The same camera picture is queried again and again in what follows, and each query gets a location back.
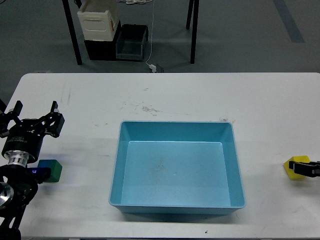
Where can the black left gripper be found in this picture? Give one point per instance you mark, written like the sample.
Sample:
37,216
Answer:
24,140

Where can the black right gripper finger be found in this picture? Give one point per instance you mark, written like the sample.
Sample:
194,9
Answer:
311,169

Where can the yellow wooden block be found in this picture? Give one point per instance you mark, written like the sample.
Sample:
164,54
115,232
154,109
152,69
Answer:
301,159

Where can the green wooden block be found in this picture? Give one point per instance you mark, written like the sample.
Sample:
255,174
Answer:
55,170

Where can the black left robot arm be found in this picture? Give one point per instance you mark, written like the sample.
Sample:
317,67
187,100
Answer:
20,177

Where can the black box under crate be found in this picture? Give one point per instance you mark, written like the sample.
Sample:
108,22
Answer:
102,50

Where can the cream plastic crate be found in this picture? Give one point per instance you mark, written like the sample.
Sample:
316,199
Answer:
99,19

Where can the black table leg left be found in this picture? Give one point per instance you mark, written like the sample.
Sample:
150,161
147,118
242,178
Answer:
72,32

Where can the black table leg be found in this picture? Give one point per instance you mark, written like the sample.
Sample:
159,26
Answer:
72,32
192,21

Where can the dark grey storage bin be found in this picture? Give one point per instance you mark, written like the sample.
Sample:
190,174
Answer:
130,44

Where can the white power adapter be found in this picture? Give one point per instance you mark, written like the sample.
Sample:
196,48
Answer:
153,68

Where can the blue plastic tray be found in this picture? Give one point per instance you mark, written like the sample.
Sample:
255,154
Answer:
173,167

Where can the black table leg right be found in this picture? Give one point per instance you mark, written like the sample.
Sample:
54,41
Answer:
192,21

